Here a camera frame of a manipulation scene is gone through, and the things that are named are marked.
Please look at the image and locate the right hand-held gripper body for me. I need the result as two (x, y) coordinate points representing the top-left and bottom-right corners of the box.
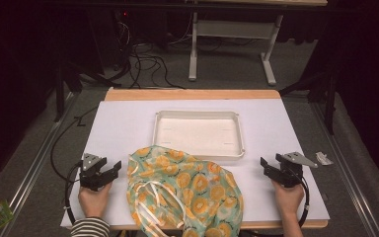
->
(274, 151), (319, 189)

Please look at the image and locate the black metal stand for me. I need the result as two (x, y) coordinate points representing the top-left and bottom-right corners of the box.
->
(52, 60), (114, 123)
(278, 70), (340, 135)

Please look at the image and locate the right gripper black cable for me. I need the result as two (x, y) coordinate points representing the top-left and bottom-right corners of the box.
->
(296, 176), (311, 228)

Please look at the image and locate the small white paper scrap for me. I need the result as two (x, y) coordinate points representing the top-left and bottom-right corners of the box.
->
(315, 151), (335, 166)

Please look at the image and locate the black floor cable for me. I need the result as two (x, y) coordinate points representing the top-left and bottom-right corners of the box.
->
(49, 107), (99, 184)

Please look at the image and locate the person's left hand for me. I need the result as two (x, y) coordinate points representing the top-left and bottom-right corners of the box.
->
(78, 182), (113, 219)

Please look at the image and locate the white table sheet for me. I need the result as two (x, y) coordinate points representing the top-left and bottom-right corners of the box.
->
(60, 98), (331, 229)

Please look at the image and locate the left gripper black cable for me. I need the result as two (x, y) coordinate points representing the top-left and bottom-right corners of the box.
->
(63, 160), (84, 225)

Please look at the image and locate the orange slice print cloth bag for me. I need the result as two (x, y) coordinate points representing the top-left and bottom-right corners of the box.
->
(126, 145), (245, 237)

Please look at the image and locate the dark equipment box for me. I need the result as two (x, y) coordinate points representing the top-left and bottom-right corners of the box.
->
(88, 8), (136, 71)

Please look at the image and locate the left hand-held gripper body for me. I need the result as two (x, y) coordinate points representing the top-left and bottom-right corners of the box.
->
(78, 152), (113, 192)

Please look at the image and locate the white metal desk frame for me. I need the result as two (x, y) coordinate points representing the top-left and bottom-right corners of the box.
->
(188, 0), (329, 87)

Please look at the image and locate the tangle of black cables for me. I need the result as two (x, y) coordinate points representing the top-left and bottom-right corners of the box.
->
(113, 19), (186, 91)

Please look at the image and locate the white plastic tray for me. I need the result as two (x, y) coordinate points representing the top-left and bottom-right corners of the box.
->
(152, 110), (246, 162)

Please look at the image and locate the person's right hand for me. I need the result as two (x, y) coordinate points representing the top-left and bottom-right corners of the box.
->
(271, 180), (306, 217)

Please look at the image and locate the metal floor rail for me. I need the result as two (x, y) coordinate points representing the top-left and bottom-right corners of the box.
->
(0, 92), (82, 237)
(310, 102), (379, 237)

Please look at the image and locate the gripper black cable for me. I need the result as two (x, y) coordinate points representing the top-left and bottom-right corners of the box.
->
(63, 160), (84, 225)
(296, 176), (311, 228)

